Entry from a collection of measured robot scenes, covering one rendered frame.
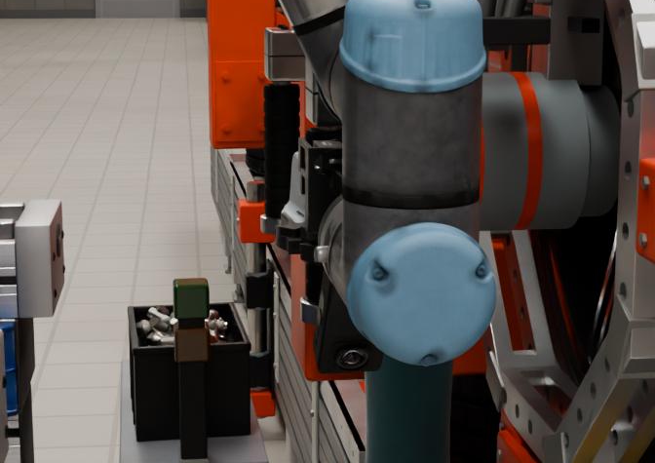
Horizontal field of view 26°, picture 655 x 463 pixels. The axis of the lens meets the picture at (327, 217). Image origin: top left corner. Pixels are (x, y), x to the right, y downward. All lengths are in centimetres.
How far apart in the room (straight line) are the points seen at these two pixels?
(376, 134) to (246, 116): 283
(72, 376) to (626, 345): 256
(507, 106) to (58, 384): 236
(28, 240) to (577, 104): 52
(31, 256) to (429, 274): 69
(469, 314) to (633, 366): 34
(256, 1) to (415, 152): 282
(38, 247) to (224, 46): 223
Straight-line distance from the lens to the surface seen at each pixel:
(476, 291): 73
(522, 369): 141
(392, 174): 74
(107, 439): 307
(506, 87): 123
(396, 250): 72
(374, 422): 141
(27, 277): 136
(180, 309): 158
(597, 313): 145
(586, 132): 122
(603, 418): 113
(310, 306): 107
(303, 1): 86
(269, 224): 140
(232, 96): 355
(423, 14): 73
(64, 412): 325
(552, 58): 125
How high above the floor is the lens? 103
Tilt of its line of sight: 11 degrees down
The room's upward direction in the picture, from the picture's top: straight up
